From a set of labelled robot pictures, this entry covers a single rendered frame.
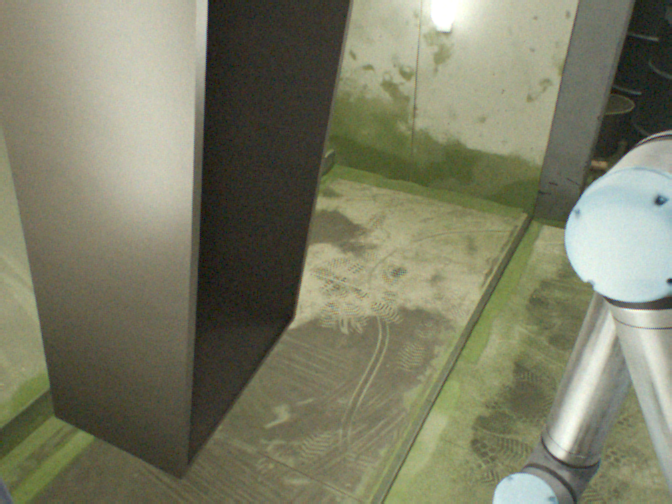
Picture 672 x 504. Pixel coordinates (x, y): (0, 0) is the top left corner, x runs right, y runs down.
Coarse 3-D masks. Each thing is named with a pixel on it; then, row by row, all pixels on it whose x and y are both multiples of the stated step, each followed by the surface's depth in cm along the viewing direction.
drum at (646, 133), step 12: (660, 36) 311; (660, 48) 309; (660, 60) 308; (648, 72) 323; (660, 72) 308; (648, 84) 319; (660, 84) 310; (648, 96) 319; (660, 96) 311; (648, 108) 319; (660, 108) 312; (636, 120) 331; (648, 120) 320; (660, 120) 314; (636, 132) 331; (648, 132) 321; (660, 132) 316; (636, 144) 331; (624, 156) 346
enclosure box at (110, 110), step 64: (0, 0) 90; (64, 0) 86; (128, 0) 82; (192, 0) 78; (256, 0) 140; (320, 0) 134; (0, 64) 97; (64, 64) 92; (128, 64) 87; (192, 64) 83; (256, 64) 149; (320, 64) 142; (64, 128) 99; (128, 128) 94; (192, 128) 89; (256, 128) 159; (320, 128) 151; (64, 192) 108; (128, 192) 101; (192, 192) 96; (256, 192) 170; (64, 256) 118; (128, 256) 110; (192, 256) 105; (256, 256) 184; (64, 320) 130; (128, 320) 121; (192, 320) 115; (256, 320) 188; (64, 384) 144; (128, 384) 133; (192, 384) 129; (128, 448) 149; (192, 448) 153
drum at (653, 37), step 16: (640, 0) 347; (656, 0) 340; (640, 16) 349; (656, 16) 343; (640, 32) 352; (656, 32) 346; (624, 48) 363; (640, 48) 354; (624, 64) 365; (640, 64) 357; (624, 80) 368; (640, 80) 361; (624, 96) 371; (640, 96) 364; (624, 128) 377
